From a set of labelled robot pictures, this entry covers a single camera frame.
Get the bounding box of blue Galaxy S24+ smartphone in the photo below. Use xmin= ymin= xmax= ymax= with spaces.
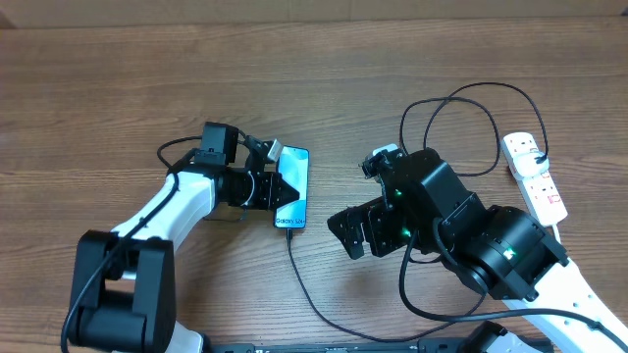
xmin=274 ymin=146 xmax=310 ymax=228

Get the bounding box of black charging cable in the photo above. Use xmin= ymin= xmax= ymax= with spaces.
xmin=286 ymin=81 xmax=550 ymax=343

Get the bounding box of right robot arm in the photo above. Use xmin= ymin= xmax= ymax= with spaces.
xmin=328 ymin=147 xmax=627 ymax=352

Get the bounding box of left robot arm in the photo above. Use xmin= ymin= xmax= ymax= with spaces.
xmin=60 ymin=122 xmax=310 ymax=352

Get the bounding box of white charger adapter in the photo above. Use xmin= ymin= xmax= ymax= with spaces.
xmin=512 ymin=151 xmax=550 ymax=180

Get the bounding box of white power strip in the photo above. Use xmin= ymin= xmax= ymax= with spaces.
xmin=501 ymin=132 xmax=568 ymax=227

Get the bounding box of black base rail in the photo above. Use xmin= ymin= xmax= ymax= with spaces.
xmin=205 ymin=336 xmax=555 ymax=353

